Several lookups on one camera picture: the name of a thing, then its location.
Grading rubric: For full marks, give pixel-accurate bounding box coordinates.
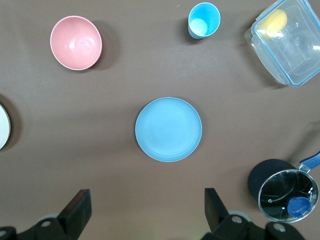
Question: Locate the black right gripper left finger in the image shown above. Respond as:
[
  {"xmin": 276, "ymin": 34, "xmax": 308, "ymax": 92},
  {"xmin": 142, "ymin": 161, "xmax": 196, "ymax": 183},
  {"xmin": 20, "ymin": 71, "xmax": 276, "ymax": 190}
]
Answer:
[{"xmin": 14, "ymin": 188, "xmax": 93, "ymax": 240}]

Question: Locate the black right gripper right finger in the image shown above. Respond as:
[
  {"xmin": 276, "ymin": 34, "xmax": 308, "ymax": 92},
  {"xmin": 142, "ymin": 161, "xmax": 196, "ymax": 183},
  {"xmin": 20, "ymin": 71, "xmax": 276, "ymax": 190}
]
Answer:
[{"xmin": 199, "ymin": 187, "xmax": 252, "ymax": 240}]

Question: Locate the blue plate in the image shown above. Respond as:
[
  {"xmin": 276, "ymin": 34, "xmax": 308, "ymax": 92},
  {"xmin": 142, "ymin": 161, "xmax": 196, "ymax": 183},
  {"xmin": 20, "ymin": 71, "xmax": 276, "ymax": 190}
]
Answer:
[{"xmin": 134, "ymin": 96, "xmax": 203, "ymax": 163}]

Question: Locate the glass lid with blue knob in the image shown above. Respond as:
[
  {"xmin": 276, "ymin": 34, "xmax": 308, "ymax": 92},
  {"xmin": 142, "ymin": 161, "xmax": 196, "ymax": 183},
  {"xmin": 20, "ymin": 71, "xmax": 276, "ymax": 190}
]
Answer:
[{"xmin": 257, "ymin": 168, "xmax": 320, "ymax": 224}]

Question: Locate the brown table cloth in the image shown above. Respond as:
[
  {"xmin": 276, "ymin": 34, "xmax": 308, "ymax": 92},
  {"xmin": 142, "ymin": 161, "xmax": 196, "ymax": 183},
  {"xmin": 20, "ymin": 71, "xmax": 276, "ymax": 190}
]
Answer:
[{"xmin": 0, "ymin": 0, "xmax": 320, "ymax": 240}]

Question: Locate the beige plate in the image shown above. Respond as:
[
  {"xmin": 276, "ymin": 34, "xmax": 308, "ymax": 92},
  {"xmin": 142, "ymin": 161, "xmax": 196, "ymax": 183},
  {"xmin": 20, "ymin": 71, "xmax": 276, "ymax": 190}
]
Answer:
[{"xmin": 0, "ymin": 103, "xmax": 12, "ymax": 150}]

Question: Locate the pink bowl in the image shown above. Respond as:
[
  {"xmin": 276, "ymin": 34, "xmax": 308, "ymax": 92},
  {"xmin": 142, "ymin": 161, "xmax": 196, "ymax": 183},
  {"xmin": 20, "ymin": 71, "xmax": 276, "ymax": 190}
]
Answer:
[{"xmin": 49, "ymin": 15, "xmax": 103, "ymax": 71}]

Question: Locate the clear container with blue seal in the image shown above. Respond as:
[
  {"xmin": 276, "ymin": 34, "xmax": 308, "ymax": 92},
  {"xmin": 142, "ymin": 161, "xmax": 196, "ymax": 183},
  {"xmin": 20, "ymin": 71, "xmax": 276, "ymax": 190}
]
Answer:
[{"xmin": 244, "ymin": 0, "xmax": 320, "ymax": 88}]

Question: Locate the blue plastic cup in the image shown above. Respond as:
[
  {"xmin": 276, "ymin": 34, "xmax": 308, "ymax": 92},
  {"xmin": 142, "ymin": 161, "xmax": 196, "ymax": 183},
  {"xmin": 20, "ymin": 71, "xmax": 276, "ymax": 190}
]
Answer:
[{"xmin": 187, "ymin": 1, "xmax": 222, "ymax": 40}]

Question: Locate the yellow sponge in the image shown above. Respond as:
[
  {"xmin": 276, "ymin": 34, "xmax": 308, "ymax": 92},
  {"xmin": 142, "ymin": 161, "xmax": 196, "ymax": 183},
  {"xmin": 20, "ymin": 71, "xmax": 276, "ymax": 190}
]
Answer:
[{"xmin": 259, "ymin": 9, "xmax": 288, "ymax": 40}]

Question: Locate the black pot with blue handle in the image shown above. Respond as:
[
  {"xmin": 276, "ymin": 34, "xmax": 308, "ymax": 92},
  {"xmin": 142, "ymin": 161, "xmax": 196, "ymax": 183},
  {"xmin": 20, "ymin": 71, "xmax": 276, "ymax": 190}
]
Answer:
[{"xmin": 247, "ymin": 149, "xmax": 320, "ymax": 224}]

